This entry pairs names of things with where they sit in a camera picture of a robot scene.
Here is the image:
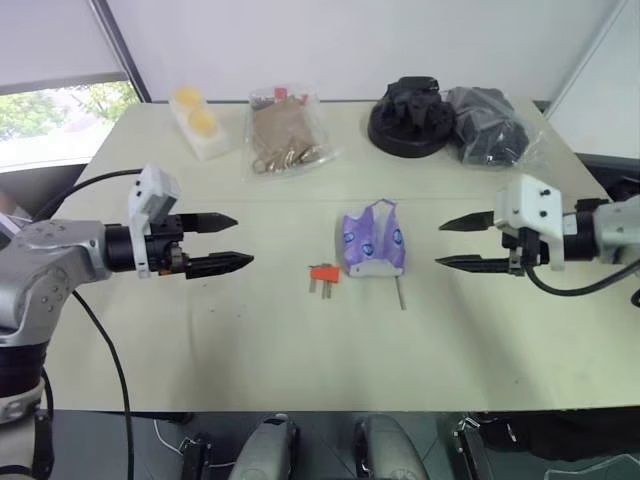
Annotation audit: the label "purple tissue pack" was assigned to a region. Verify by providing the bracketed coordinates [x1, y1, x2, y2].
[335, 197, 408, 279]

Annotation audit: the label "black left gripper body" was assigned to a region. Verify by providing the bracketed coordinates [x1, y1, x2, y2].
[144, 214, 193, 280]

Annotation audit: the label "clear bag of black items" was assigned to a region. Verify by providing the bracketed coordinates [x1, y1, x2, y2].
[442, 85, 552, 172]

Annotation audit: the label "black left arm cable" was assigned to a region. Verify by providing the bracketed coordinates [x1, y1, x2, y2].
[29, 168, 144, 480]

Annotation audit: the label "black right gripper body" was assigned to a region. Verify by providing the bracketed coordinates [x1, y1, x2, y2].
[500, 227, 551, 277]

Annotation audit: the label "white roller window blind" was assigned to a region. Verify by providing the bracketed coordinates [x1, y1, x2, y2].
[0, 0, 127, 95]

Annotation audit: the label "yellow round piece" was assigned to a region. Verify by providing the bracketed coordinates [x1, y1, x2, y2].
[185, 108, 219, 138]
[172, 86, 207, 109]

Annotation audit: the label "black bracket shape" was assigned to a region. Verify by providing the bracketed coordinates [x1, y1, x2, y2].
[178, 433, 217, 480]
[451, 417, 495, 480]

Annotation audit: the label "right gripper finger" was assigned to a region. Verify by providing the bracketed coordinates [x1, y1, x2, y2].
[438, 210, 497, 233]
[434, 254, 513, 276]

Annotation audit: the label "red rectangular block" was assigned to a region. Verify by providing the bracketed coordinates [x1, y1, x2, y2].
[309, 263, 343, 286]

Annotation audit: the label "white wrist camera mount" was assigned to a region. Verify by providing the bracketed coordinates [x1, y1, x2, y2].
[127, 163, 182, 279]
[494, 174, 566, 272]

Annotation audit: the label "yellow items in clear tray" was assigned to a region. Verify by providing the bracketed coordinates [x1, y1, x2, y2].
[168, 88, 233, 163]

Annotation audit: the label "thin white wire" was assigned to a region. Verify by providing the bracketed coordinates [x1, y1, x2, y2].
[151, 418, 187, 457]

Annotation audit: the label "black round stand with parts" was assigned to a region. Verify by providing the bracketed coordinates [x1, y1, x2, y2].
[367, 75, 457, 161]

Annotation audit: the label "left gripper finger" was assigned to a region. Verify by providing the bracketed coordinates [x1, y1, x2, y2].
[184, 252, 256, 281]
[177, 211, 240, 236]

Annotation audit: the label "clear bag of brown parts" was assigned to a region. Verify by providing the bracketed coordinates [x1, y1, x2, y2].
[241, 81, 344, 183]

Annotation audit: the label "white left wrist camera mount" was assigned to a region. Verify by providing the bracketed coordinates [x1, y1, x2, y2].
[127, 163, 182, 279]

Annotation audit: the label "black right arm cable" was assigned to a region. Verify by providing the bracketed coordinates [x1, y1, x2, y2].
[523, 259, 640, 299]

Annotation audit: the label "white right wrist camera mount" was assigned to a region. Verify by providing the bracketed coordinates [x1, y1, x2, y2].
[494, 174, 566, 272]

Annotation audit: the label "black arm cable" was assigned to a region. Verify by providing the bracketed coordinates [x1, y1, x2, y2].
[29, 168, 144, 480]
[523, 259, 640, 299]

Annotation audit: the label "dark window frame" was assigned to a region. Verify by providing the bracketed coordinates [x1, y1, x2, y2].
[89, 0, 154, 104]

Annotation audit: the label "grey rounded shape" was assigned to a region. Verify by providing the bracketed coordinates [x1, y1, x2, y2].
[233, 414, 302, 480]

